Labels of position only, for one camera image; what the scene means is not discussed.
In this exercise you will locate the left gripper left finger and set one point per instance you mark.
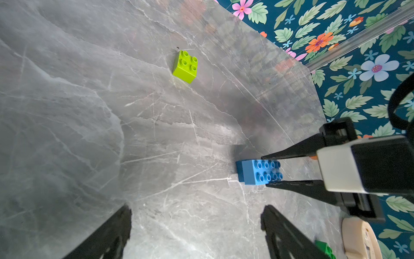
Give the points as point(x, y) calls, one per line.
point(109, 240)

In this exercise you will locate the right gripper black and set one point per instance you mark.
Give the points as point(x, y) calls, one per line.
point(342, 185)

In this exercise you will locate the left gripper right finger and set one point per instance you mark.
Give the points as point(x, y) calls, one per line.
point(284, 240)

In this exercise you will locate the light blue long lego brick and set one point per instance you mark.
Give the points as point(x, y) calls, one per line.
point(259, 172)

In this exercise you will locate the lime green lego brick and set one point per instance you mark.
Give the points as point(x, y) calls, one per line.
point(185, 67)

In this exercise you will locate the beige round clock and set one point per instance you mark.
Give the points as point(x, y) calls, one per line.
point(359, 240)

